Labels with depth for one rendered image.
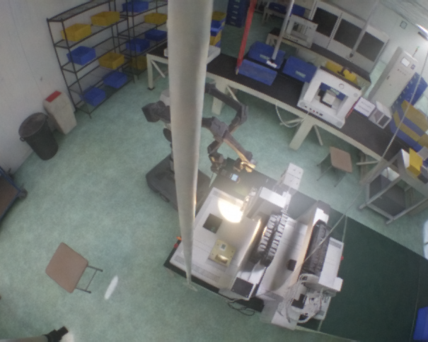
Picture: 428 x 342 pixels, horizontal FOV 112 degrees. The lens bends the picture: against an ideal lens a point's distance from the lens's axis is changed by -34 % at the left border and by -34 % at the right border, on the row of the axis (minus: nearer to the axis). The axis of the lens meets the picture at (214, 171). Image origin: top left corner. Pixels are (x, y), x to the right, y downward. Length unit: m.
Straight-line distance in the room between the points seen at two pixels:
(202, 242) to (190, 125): 1.53
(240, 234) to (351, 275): 1.20
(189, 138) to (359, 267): 2.29
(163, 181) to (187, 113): 2.41
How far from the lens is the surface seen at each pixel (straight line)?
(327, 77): 2.90
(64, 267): 2.31
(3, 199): 3.54
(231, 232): 1.72
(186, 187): 0.24
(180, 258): 1.64
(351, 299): 2.28
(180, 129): 0.17
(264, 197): 1.26
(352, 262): 2.33
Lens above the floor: 2.47
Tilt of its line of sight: 56 degrees down
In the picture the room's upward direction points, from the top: 13 degrees clockwise
